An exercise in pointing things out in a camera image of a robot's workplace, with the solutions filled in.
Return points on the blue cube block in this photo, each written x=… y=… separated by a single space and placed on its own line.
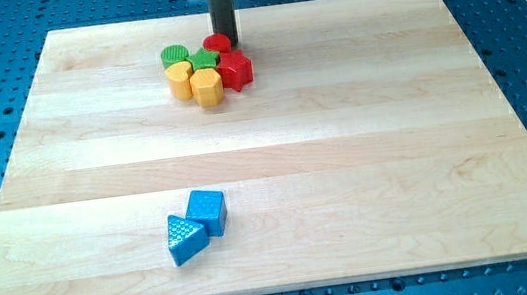
x=209 y=209

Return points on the red cylinder block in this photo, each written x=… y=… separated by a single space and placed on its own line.
x=218 y=43

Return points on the green star block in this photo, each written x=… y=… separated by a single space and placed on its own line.
x=204 y=59

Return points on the wooden board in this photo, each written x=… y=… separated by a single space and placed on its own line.
x=372 y=142

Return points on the green cylinder block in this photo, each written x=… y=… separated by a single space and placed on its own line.
x=173 y=54

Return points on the blue triangle block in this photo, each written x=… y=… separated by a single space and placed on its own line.
x=185 y=239

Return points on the yellow heart block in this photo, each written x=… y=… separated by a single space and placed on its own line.
x=178 y=77

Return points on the yellow hexagon block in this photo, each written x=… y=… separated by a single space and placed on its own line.
x=207 y=87

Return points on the red star block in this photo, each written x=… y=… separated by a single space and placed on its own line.
x=235 y=69

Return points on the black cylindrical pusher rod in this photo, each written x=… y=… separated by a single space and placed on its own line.
x=222 y=15

